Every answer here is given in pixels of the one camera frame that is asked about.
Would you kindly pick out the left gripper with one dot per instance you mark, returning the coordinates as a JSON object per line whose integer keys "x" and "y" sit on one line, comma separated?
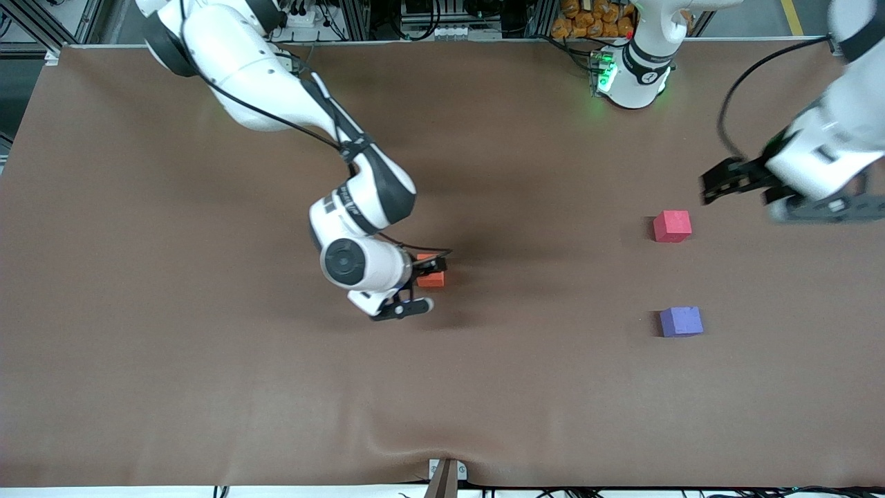
{"x": 752, "y": 173}

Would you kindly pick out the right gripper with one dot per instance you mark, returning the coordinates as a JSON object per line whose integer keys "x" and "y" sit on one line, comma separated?
{"x": 420, "y": 267}

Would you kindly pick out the orange foam block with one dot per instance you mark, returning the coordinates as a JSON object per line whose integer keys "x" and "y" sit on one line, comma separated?
{"x": 431, "y": 280}

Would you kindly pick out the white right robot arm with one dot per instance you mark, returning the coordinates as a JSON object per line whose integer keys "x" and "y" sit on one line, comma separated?
{"x": 276, "y": 97}

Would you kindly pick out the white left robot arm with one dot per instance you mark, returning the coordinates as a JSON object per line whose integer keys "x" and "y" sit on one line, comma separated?
{"x": 646, "y": 69}

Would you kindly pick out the red foam block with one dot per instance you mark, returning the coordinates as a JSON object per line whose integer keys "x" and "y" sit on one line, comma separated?
{"x": 672, "y": 226}

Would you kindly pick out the brown table mat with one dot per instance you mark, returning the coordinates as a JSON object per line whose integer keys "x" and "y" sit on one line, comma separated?
{"x": 442, "y": 380}

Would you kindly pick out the purple foam block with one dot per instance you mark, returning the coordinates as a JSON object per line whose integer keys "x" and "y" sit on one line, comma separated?
{"x": 681, "y": 321}

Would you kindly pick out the bag of orange items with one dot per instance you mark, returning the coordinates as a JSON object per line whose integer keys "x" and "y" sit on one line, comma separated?
{"x": 593, "y": 19}

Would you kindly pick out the white terminal block row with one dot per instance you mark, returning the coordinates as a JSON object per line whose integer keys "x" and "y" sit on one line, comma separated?
{"x": 453, "y": 31}

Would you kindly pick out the white power strip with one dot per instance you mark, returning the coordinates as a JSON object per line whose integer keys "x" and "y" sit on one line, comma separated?
{"x": 304, "y": 17}

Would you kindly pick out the metal clamp bracket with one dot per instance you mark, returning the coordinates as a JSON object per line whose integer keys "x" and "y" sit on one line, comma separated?
{"x": 447, "y": 474}

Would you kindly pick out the aluminium frame profile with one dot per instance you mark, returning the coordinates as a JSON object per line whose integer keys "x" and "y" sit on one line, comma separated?
{"x": 52, "y": 24}

